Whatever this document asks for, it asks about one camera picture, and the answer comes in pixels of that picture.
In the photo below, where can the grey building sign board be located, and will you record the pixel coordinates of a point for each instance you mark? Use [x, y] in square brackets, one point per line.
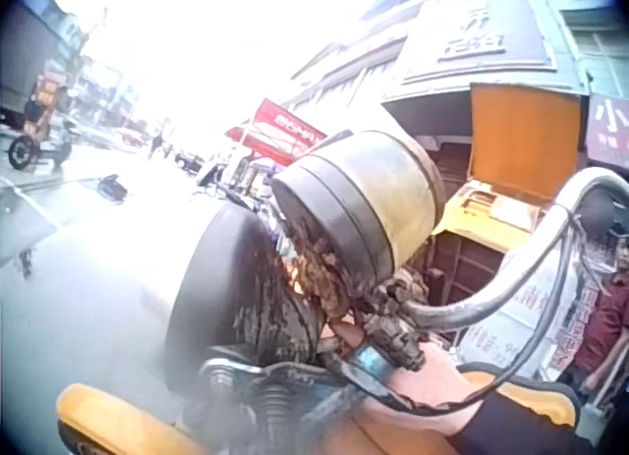
[467, 32]

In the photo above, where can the red canopy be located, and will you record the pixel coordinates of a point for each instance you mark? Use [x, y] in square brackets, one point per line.
[282, 130]

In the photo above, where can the dark parked car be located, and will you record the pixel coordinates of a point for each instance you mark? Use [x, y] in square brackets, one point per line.
[189, 161]

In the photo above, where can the round motorcycle speedometer gauge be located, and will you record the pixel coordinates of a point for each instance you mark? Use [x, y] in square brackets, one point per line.
[363, 199]

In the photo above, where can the parked loaded motorcycle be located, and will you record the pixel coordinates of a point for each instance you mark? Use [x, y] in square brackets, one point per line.
[39, 126]

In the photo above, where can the orange street stall cabinet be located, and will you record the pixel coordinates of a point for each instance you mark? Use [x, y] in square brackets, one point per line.
[521, 170]

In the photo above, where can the grey truck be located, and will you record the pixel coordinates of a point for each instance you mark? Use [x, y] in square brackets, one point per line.
[24, 62]

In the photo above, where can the blue metal bracket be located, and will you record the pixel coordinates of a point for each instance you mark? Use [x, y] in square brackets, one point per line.
[369, 360]

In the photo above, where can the person's right fingers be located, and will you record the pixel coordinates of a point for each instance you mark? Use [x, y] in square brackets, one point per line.
[344, 336]

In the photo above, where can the purple shop sign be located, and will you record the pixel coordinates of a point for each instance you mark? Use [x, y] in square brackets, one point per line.
[609, 130]

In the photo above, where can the person's right hand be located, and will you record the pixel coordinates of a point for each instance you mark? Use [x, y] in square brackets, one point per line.
[417, 376]

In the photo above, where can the black front fork springs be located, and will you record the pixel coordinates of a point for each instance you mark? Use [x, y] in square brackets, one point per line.
[250, 406]

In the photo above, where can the white printed banner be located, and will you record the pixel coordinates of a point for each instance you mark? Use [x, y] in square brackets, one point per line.
[531, 322]

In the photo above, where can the yellow motorcycle front fender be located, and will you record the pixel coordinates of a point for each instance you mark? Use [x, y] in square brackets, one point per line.
[118, 420]

